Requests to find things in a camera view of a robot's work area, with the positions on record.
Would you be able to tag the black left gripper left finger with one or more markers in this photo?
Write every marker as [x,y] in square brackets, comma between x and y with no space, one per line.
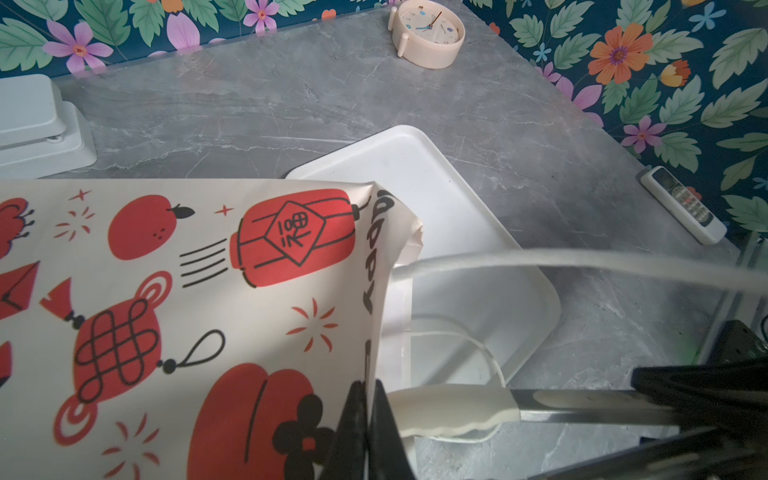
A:
[347,455]

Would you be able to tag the red white paper bag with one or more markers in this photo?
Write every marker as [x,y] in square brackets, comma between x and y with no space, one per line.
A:
[188,329]

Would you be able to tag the metal tongs white tips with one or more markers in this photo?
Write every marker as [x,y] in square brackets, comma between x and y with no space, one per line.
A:
[453,410]

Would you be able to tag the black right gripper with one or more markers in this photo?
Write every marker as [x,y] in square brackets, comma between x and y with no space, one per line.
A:
[735,370]

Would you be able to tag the white rectangular tray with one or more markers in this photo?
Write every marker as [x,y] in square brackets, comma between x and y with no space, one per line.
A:
[460,327]

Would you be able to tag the pink alarm clock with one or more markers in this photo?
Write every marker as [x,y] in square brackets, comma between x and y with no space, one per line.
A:
[426,33]

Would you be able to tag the white remote control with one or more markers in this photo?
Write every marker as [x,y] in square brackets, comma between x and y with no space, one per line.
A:
[683,205]

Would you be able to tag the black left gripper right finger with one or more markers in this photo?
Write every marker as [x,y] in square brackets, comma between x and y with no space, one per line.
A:
[387,455]

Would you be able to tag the white plastic box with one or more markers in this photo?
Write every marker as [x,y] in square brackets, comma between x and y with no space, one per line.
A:
[41,134]

